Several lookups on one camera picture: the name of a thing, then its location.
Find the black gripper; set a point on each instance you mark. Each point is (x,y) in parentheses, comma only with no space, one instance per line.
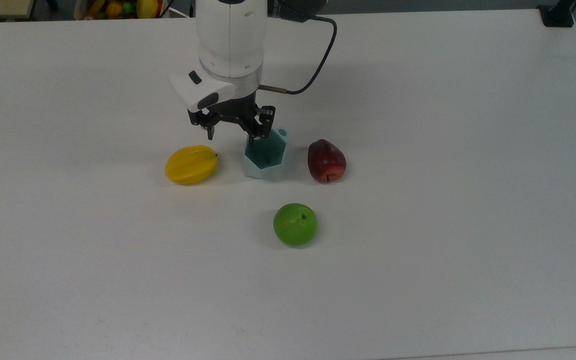
(230,112)

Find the light blue plastic mug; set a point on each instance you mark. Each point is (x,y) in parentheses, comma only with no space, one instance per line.
(264,171)

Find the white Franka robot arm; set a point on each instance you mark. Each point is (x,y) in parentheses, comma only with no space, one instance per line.
(229,40)

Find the yellow toy starfruit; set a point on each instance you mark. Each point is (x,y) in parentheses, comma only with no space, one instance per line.
(190,165)

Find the dark red toy fruit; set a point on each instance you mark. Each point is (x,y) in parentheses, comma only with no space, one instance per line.
(326,161)

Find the green toy apple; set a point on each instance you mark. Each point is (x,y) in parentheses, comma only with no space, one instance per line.
(295,225)

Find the box of toy fruit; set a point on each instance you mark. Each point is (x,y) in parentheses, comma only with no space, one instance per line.
(118,9)

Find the black clamp mount base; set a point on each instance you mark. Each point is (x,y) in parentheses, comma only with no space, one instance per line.
(558,14)

